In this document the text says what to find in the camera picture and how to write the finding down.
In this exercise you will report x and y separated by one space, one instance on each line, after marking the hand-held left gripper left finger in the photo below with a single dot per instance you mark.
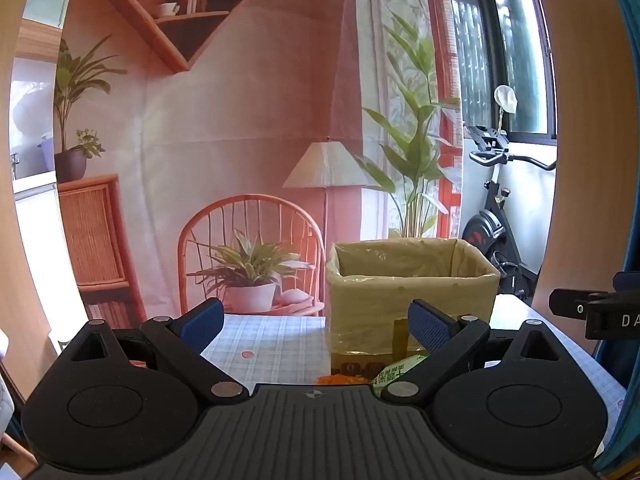
202 322

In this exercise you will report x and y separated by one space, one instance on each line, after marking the printed room backdrop cloth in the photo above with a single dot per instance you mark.
250 110

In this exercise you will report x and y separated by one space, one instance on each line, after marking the cardboard box with plastic liner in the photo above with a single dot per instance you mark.
370 305

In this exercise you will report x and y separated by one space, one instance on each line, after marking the white round object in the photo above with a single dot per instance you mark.
506 99

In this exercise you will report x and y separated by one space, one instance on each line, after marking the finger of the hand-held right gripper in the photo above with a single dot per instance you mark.
567 302

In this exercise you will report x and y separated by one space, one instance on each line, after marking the orange snack packet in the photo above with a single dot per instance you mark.
345 379

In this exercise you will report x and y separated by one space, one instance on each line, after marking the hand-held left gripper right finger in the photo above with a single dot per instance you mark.
427 325

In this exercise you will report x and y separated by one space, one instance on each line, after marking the black exercise bike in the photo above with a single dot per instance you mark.
492 230

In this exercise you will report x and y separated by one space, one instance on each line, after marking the green snack packet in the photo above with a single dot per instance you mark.
400 371

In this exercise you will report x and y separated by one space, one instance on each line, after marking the dark framed window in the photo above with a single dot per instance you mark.
525 60

